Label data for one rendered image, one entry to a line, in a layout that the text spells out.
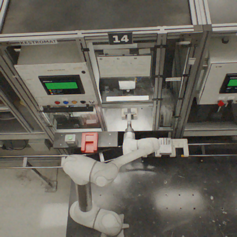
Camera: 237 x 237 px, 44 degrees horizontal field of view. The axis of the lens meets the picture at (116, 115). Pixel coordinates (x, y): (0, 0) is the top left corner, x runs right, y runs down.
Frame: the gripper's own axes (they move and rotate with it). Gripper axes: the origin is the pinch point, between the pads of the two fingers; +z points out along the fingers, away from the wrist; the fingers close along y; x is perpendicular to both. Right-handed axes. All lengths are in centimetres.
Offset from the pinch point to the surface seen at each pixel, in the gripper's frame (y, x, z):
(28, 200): -100, 113, -51
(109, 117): -9.3, 17.1, -0.1
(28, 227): -100, 109, -78
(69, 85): 65, 34, -17
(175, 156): -15, -36, -34
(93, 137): -4.7, 29.4, -20.6
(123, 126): -9.3, 5.5, -8.8
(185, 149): -12, -45, -30
